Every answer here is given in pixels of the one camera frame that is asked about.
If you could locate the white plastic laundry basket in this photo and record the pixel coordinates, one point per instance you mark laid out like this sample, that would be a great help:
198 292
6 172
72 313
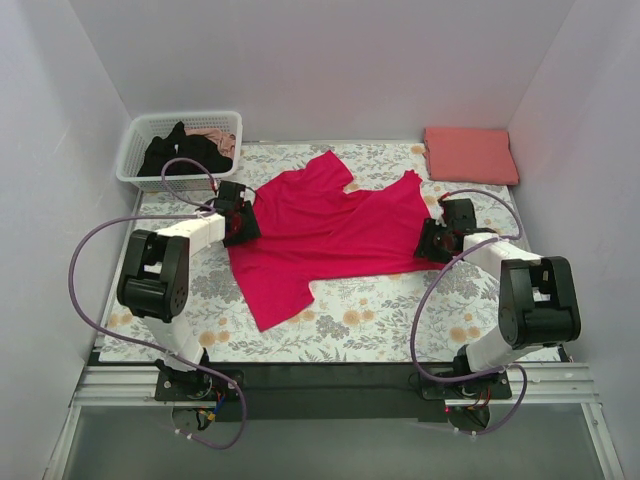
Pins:
144 128

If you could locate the aluminium frame rail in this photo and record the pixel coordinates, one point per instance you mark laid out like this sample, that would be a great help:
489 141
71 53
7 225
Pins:
335 421

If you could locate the black t shirt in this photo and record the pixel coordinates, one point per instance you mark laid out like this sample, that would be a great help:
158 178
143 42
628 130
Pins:
177 144

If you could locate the floral patterned table mat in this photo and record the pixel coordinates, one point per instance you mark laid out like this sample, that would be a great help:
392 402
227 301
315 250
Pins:
364 319

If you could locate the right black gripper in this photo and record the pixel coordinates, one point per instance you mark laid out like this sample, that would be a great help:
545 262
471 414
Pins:
426 245

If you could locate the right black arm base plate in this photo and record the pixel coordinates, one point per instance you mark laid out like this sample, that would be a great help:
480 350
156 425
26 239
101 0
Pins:
492 387

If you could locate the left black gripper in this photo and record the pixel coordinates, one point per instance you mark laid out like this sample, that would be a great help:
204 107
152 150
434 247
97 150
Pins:
248 226

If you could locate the magenta t shirt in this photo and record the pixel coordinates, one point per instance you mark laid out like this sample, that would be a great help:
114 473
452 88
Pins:
312 229

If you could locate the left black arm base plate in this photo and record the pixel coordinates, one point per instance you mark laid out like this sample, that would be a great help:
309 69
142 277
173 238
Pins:
195 385

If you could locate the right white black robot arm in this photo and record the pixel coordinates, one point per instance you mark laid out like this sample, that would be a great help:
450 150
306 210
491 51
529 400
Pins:
537 303

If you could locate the light pink t shirt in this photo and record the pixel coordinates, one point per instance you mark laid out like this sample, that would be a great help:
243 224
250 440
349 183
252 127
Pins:
224 141

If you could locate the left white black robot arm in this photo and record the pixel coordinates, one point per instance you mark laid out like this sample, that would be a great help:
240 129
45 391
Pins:
155 275

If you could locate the folded salmon t shirt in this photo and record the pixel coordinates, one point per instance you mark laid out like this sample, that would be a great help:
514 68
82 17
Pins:
470 155

